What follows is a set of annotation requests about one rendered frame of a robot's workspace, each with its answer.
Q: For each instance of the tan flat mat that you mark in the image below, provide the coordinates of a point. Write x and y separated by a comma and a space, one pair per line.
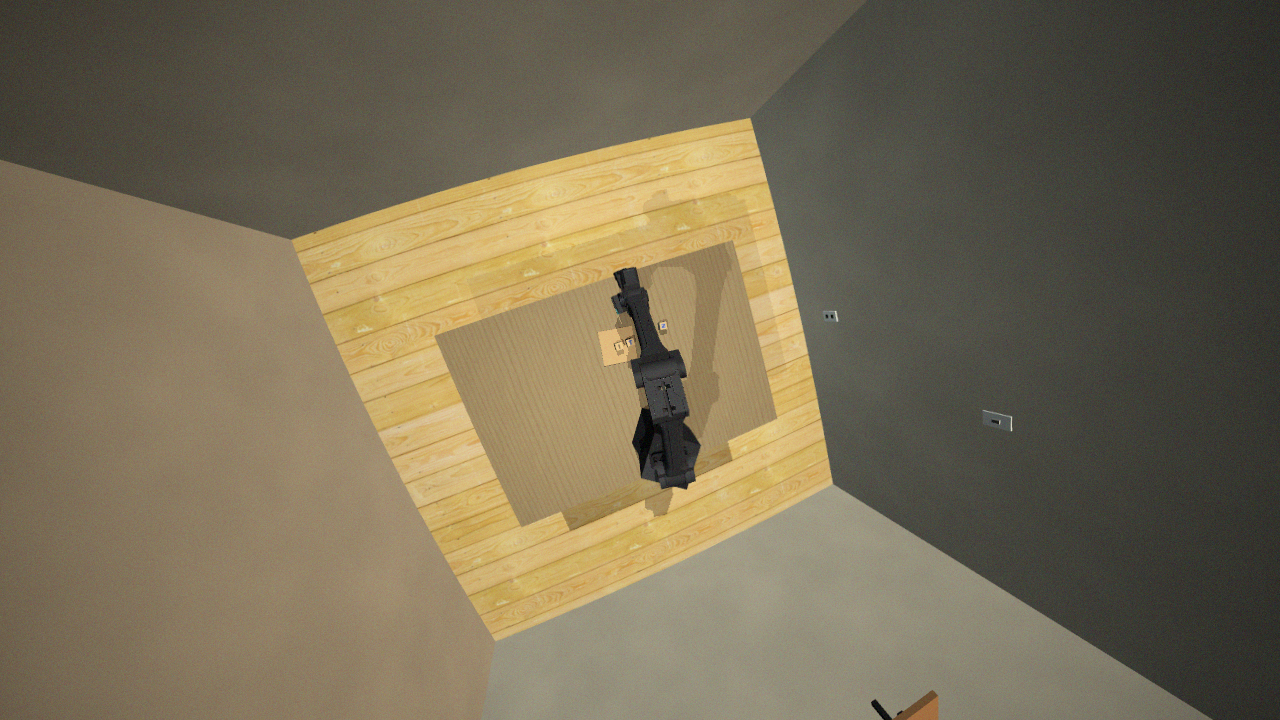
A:
609, 337

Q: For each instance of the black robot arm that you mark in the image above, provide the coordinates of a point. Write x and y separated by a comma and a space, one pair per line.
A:
657, 367

